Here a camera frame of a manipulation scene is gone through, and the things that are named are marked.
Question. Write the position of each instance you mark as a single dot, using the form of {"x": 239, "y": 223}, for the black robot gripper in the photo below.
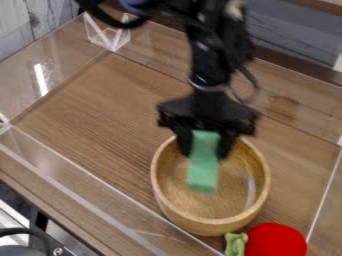
{"x": 206, "y": 110}

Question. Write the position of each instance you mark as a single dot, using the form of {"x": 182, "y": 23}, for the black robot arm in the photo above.
{"x": 221, "y": 51}

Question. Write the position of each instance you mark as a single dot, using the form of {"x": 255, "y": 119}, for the clear acrylic enclosure wall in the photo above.
{"x": 114, "y": 224}

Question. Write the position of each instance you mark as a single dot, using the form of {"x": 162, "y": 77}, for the red round plush toy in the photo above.
{"x": 272, "y": 239}

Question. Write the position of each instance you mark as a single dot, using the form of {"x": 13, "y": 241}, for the clear acrylic corner bracket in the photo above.
{"x": 109, "y": 38}

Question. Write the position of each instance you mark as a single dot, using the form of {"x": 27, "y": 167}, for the brown wooden bowl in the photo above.
{"x": 212, "y": 214}

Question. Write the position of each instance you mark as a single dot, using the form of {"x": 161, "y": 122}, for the black metal table bracket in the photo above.
{"x": 44, "y": 240}

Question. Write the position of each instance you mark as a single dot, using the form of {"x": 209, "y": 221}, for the small green toy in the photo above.
{"x": 236, "y": 244}

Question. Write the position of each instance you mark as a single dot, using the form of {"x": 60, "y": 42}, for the green rectangular block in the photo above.
{"x": 202, "y": 177}

